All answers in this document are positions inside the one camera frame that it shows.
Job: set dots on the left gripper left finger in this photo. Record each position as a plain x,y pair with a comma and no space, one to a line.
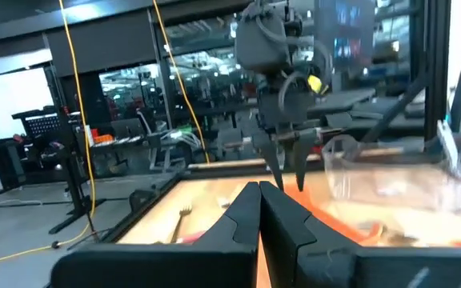
214,260

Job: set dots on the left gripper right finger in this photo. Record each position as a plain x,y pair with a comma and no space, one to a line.
314,260

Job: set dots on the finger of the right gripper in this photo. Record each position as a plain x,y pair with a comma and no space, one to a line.
270,152
303,152

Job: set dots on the orange plastic bin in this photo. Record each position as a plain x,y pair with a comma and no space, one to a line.
322,215

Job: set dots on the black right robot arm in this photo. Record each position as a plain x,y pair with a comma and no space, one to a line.
260,44

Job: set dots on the clear plastic bin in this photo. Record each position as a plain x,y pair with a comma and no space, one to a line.
394,180

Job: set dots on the thin black floor stand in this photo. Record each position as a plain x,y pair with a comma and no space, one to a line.
90,238

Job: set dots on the black pegboard stand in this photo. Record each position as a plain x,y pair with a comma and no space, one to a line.
72,180

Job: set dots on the small orange box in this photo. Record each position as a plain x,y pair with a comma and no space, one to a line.
102,138

